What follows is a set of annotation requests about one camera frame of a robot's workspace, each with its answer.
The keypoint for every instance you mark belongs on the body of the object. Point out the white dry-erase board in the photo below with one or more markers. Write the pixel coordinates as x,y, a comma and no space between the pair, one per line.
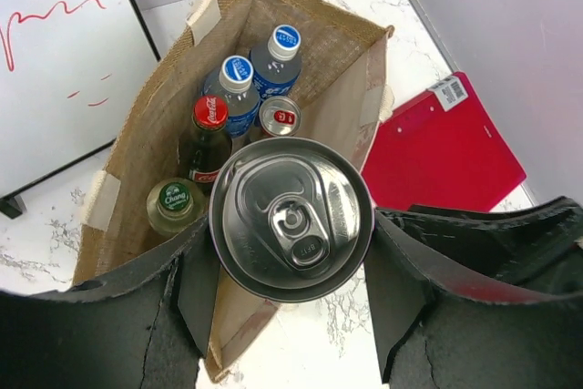
70,70

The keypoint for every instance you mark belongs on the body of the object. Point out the silver beverage can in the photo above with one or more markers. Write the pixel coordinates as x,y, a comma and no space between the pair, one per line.
277,117

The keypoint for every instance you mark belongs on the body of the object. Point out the blue-label water bottle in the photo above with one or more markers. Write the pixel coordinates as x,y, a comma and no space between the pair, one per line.
233,82
277,62

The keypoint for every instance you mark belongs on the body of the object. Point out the Coca-Cola glass bottle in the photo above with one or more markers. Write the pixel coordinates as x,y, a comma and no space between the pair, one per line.
205,145

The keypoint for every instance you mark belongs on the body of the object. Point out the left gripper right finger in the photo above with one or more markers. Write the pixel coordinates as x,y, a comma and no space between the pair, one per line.
464,299

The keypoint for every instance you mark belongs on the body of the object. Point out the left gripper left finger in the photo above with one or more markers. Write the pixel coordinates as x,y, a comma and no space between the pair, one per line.
145,324

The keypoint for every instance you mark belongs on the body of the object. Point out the black and yellow can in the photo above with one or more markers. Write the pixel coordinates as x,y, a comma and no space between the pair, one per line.
290,218

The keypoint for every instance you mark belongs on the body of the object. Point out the brown canvas tote bag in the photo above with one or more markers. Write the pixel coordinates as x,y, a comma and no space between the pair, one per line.
342,91

